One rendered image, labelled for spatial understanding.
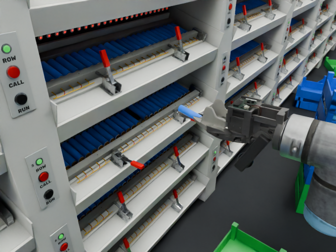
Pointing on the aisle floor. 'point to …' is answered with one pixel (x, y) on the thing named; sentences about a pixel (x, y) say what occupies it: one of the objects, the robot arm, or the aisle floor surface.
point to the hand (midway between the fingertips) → (200, 119)
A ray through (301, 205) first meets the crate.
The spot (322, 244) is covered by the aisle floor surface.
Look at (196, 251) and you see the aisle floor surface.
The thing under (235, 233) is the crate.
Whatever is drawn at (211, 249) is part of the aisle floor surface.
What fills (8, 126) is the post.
